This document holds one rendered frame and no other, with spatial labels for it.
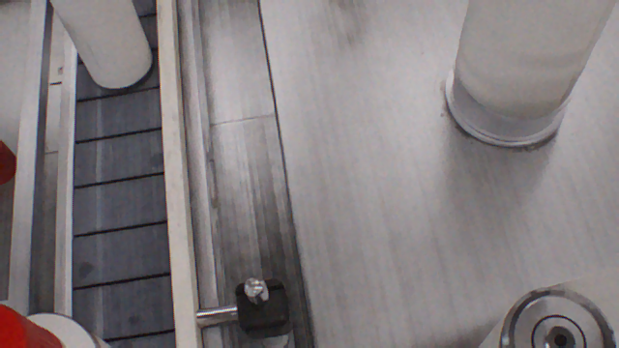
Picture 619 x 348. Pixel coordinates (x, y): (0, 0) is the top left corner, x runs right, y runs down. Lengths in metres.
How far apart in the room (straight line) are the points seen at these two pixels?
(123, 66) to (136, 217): 0.11
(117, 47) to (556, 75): 0.30
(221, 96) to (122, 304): 0.21
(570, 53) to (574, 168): 0.11
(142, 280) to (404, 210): 0.18
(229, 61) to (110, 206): 0.18
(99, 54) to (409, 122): 0.23
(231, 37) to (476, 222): 0.28
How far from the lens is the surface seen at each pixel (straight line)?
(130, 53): 0.49
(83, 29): 0.46
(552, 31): 0.38
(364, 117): 0.47
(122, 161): 0.48
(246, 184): 0.51
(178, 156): 0.43
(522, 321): 0.22
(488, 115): 0.45
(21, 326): 0.22
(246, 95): 0.55
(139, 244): 0.45
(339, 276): 0.42
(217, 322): 0.39
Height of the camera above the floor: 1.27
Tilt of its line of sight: 62 degrees down
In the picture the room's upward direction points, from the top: 6 degrees counter-clockwise
